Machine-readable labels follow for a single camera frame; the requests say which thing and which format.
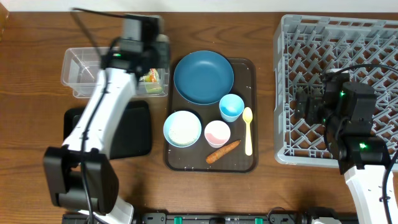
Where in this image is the green orange snack wrapper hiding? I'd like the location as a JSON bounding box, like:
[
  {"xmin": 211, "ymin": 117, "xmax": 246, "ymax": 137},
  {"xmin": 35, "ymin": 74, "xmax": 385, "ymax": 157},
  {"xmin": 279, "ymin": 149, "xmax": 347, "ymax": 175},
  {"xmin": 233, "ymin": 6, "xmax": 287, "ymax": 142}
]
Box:
[{"xmin": 139, "ymin": 68, "xmax": 163, "ymax": 94}]

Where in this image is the dark blue plate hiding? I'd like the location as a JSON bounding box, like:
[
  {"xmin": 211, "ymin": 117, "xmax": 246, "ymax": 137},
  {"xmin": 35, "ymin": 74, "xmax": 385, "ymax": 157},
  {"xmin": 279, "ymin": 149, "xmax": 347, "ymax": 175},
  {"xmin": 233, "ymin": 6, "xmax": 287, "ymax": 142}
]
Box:
[{"xmin": 174, "ymin": 50, "xmax": 234, "ymax": 105}]

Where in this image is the pale yellow spoon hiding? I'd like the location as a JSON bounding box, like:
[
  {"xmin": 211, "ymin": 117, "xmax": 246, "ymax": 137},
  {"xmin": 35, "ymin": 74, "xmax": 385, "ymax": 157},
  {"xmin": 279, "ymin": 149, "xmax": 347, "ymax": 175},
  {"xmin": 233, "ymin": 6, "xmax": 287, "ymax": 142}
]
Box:
[{"xmin": 242, "ymin": 107, "xmax": 253, "ymax": 156}]

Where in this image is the light blue bowl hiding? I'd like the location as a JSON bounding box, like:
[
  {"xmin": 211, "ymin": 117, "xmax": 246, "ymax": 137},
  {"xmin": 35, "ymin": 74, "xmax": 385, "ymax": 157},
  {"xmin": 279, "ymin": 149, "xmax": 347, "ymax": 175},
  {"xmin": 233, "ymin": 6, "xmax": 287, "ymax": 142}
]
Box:
[{"xmin": 163, "ymin": 111, "xmax": 201, "ymax": 147}]

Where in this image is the light blue cup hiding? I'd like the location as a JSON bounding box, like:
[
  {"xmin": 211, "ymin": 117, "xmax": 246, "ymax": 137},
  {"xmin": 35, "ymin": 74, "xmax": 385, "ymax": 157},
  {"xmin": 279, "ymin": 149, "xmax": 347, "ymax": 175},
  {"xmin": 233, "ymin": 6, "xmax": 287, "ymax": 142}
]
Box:
[{"xmin": 219, "ymin": 94, "xmax": 244, "ymax": 123}]

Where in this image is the pink white cup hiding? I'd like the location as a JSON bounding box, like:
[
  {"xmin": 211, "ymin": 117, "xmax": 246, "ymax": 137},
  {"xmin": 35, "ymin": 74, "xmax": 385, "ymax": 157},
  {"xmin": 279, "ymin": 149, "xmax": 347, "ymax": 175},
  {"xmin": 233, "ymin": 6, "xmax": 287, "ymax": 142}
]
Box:
[{"xmin": 204, "ymin": 120, "xmax": 231, "ymax": 148}]

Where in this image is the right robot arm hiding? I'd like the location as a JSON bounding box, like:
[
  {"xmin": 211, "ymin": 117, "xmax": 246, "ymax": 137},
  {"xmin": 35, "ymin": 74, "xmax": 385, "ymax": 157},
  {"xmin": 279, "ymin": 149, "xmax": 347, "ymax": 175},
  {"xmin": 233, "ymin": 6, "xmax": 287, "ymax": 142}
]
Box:
[{"xmin": 295, "ymin": 68, "xmax": 397, "ymax": 223}]

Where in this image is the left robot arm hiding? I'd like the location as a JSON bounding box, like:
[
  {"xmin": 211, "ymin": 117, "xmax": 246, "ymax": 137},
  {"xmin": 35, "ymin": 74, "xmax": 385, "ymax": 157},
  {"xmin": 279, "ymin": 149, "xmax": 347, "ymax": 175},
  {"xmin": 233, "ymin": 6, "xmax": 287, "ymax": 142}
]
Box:
[{"xmin": 43, "ymin": 34, "xmax": 170, "ymax": 223}]

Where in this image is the grey dishwasher rack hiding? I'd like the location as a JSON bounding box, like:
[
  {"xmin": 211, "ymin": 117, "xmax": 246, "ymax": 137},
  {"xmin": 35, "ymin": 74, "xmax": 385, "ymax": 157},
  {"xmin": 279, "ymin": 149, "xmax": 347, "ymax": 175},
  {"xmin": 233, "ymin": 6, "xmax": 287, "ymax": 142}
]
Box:
[{"xmin": 274, "ymin": 15, "xmax": 397, "ymax": 168}]

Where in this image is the clear plastic bin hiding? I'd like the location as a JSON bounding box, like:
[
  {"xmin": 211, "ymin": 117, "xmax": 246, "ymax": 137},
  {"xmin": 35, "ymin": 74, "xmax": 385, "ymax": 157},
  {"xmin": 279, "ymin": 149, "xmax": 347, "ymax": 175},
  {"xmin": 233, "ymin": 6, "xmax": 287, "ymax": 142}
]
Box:
[{"xmin": 61, "ymin": 47, "xmax": 170, "ymax": 98}]

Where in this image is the black plastic bin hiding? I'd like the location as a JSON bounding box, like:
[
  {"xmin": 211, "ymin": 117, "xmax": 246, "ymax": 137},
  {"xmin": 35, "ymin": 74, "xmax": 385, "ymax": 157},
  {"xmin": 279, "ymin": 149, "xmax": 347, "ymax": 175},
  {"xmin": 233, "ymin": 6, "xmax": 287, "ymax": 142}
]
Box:
[{"xmin": 62, "ymin": 100, "xmax": 153, "ymax": 166}]

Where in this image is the orange carrot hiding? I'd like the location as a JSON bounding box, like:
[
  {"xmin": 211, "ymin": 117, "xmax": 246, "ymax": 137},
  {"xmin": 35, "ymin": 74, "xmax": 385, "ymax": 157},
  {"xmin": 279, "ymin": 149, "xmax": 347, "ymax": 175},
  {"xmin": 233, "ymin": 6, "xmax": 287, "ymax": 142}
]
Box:
[{"xmin": 206, "ymin": 140, "xmax": 241, "ymax": 164}]

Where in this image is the dark brown serving tray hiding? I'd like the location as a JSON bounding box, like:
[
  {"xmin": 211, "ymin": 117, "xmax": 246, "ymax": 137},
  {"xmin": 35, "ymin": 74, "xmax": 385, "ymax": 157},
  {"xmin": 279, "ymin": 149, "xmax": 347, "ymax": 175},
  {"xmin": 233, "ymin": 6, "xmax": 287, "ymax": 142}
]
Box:
[{"xmin": 164, "ymin": 58, "xmax": 259, "ymax": 173}]

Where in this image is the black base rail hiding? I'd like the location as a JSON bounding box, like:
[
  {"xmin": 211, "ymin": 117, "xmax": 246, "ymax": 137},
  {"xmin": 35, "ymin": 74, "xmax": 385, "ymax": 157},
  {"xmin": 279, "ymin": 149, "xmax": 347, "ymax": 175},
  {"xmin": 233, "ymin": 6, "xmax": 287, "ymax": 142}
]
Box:
[{"xmin": 61, "ymin": 212, "xmax": 358, "ymax": 224}]

